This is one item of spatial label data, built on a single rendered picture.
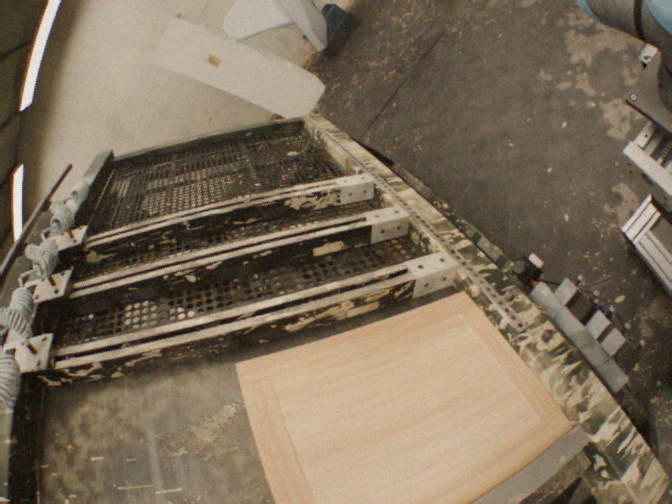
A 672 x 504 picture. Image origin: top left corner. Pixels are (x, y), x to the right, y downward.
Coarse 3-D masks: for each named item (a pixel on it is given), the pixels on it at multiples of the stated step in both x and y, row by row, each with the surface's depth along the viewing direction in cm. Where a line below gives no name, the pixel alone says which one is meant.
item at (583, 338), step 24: (528, 264) 81; (528, 288) 87; (576, 288) 67; (552, 312) 73; (576, 312) 65; (600, 312) 60; (576, 336) 66; (600, 336) 62; (600, 360) 59; (624, 360) 52; (624, 384) 52
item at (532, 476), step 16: (576, 432) 46; (560, 448) 44; (576, 448) 43; (528, 464) 44; (544, 464) 42; (560, 464) 41; (512, 480) 41; (528, 480) 41; (544, 480) 40; (496, 496) 40; (512, 496) 39
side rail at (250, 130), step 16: (240, 128) 171; (256, 128) 171; (272, 128) 175; (288, 128) 178; (160, 144) 160; (176, 144) 159; (192, 144) 163; (208, 144) 166; (128, 160) 152; (144, 160) 156
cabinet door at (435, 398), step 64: (384, 320) 74; (448, 320) 73; (256, 384) 61; (320, 384) 61; (384, 384) 61; (448, 384) 60; (512, 384) 59; (320, 448) 51; (384, 448) 51; (448, 448) 50; (512, 448) 48
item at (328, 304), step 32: (448, 256) 82; (320, 288) 74; (352, 288) 76; (384, 288) 74; (416, 288) 79; (0, 320) 42; (192, 320) 66; (224, 320) 67; (256, 320) 67; (288, 320) 69; (320, 320) 72; (32, 352) 49; (64, 352) 56; (96, 352) 59; (128, 352) 58; (160, 352) 61; (192, 352) 64; (224, 352) 68; (64, 384) 55
